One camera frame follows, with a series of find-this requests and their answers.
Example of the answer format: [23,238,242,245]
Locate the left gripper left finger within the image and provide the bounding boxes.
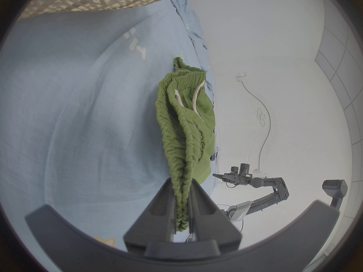
[123,177,174,251]

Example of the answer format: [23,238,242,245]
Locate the green shorts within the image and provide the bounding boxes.
[155,57,216,233]

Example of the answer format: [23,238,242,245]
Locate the bed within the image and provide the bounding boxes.
[0,0,315,254]

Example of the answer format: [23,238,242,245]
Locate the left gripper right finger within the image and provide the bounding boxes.
[191,179,242,250]

